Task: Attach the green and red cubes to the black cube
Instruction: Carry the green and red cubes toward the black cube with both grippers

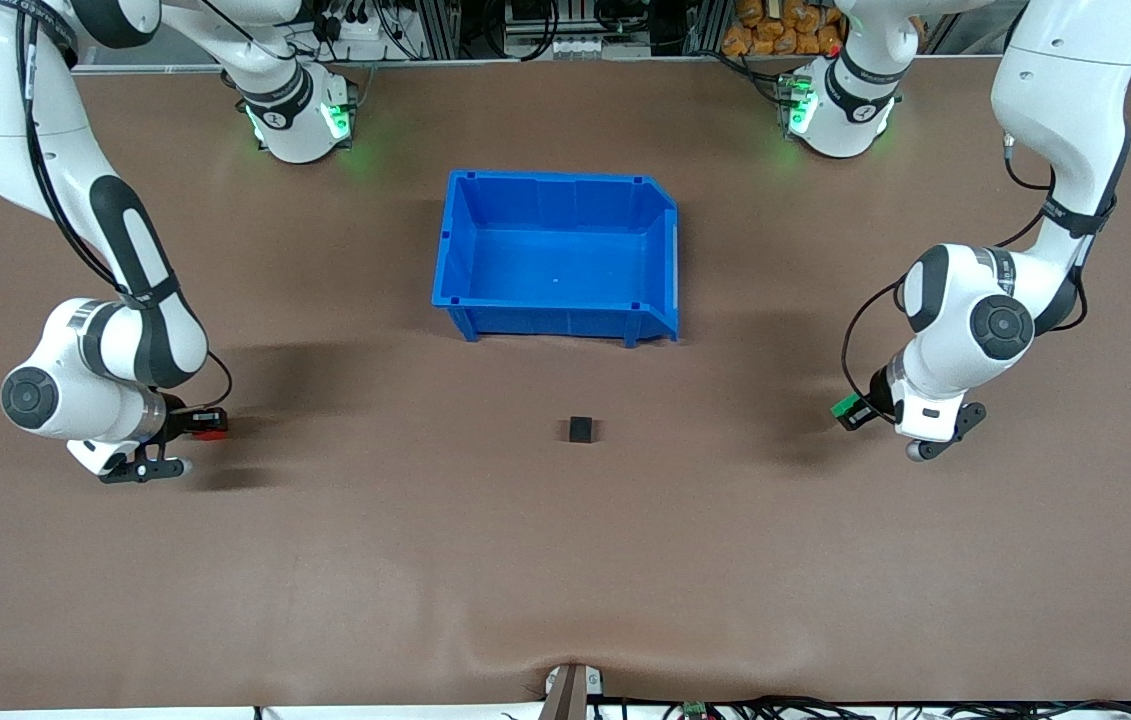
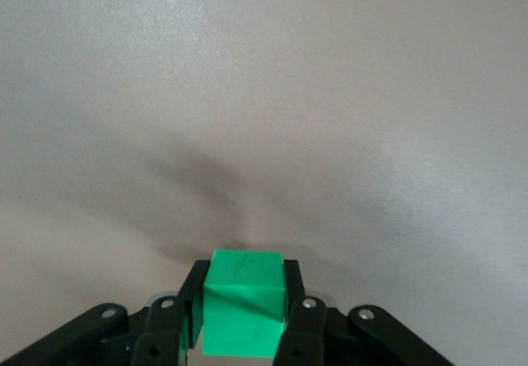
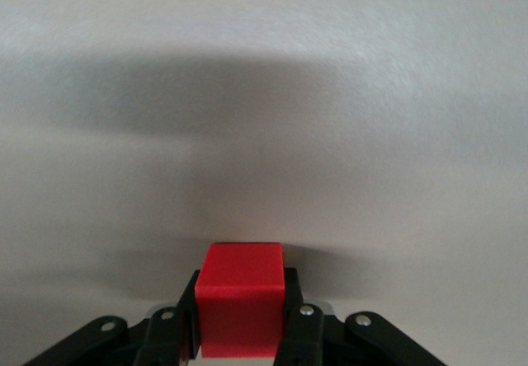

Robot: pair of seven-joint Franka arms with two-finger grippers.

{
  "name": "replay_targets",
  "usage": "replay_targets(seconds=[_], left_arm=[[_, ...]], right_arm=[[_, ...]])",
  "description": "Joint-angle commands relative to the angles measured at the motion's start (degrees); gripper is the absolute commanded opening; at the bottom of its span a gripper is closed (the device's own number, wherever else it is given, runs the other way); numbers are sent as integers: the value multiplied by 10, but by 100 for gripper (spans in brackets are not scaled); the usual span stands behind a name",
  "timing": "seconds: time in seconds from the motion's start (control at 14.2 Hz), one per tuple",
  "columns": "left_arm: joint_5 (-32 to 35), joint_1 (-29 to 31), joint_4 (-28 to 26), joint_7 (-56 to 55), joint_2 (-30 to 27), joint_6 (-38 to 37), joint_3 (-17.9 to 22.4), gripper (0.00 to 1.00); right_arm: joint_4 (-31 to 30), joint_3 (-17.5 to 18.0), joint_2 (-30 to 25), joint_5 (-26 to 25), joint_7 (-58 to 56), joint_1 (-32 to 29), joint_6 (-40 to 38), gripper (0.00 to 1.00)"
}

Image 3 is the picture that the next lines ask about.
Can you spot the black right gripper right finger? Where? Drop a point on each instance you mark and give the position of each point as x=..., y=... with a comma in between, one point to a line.
x=330, y=341

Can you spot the large table cover mat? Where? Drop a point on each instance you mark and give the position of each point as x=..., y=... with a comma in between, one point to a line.
x=264, y=73

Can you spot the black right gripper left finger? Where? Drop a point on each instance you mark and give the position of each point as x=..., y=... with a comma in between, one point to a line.
x=156, y=341

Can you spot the red cube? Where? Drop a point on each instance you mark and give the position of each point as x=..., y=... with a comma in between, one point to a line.
x=241, y=300

